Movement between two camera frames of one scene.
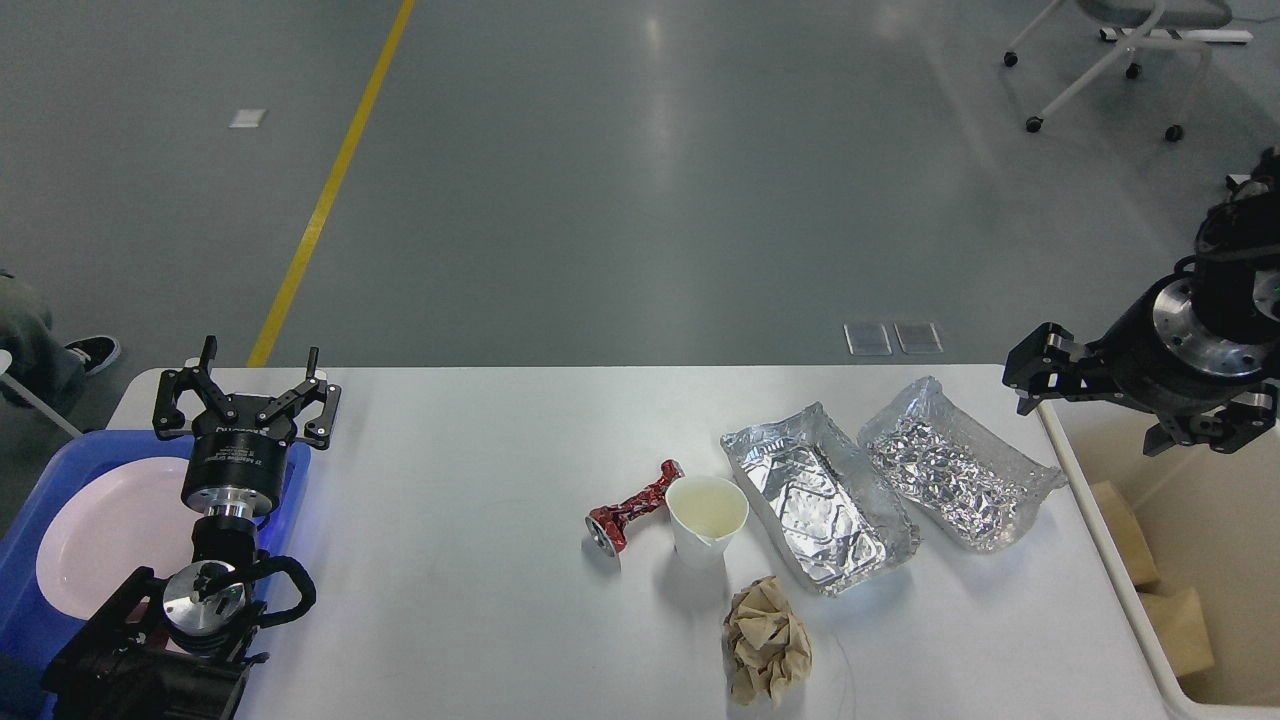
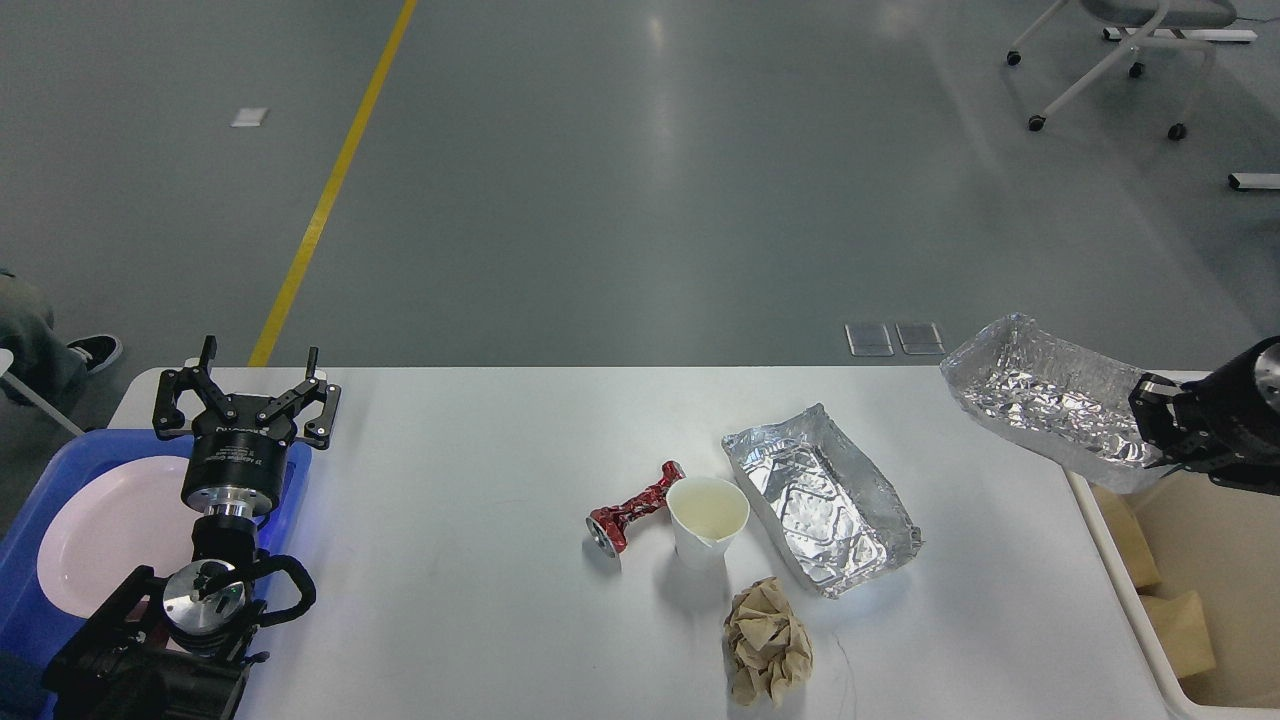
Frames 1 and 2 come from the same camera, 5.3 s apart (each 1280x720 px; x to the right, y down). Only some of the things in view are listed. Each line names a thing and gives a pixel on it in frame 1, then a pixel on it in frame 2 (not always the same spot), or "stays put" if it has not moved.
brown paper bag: [1176, 621] stays put
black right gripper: [1157, 352] → [1239, 428]
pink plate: [107, 522] stays put
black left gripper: [237, 466] stays put
